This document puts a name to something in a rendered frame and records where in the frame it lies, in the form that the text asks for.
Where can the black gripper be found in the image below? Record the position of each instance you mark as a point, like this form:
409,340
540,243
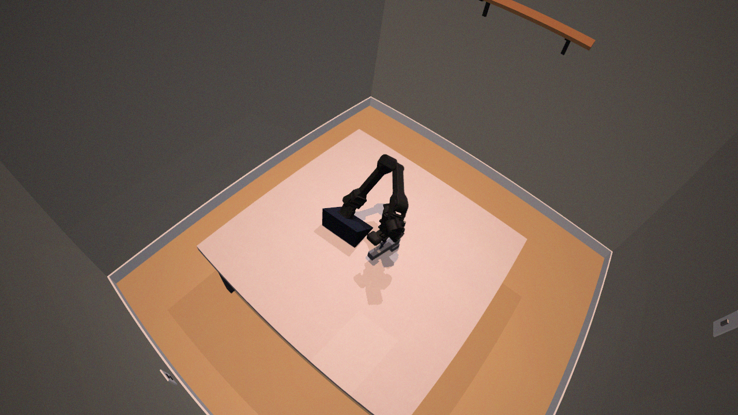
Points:
377,237

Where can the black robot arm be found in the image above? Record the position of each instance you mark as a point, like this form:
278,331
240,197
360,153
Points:
398,201

